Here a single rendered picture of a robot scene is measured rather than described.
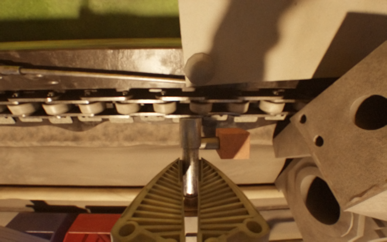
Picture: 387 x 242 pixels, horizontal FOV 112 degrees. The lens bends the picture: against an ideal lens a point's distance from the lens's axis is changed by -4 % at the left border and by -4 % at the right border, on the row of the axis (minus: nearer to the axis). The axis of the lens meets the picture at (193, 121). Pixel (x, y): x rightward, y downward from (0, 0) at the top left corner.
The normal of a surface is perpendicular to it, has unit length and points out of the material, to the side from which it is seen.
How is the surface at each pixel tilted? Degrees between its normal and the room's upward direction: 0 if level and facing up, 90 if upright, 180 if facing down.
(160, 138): 51
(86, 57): 0
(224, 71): 0
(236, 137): 25
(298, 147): 90
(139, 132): 20
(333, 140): 90
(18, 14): 0
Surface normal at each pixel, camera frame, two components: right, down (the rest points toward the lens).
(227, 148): 0.03, 0.11
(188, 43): 0.03, 0.52
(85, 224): 0.00, -0.89
